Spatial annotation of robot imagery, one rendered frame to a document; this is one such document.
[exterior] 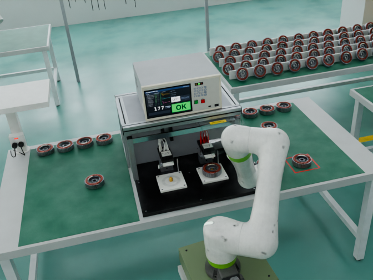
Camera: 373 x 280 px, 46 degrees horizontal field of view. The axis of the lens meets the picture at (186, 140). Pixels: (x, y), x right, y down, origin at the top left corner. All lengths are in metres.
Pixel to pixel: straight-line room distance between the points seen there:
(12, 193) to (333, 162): 1.89
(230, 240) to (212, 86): 0.99
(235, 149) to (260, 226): 0.34
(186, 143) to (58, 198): 0.82
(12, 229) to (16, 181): 0.44
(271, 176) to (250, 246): 0.28
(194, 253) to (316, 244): 1.43
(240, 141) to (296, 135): 1.17
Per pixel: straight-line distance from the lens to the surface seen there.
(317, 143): 2.89
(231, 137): 1.82
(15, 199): 2.70
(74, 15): 8.65
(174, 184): 2.46
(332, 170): 2.65
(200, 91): 2.40
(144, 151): 2.65
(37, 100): 2.67
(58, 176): 2.77
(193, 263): 1.96
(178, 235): 3.29
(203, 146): 2.51
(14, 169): 2.97
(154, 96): 2.36
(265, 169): 1.77
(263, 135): 1.80
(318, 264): 3.13
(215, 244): 1.74
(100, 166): 2.77
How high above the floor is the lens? 2.26
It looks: 31 degrees down
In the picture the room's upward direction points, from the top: 5 degrees counter-clockwise
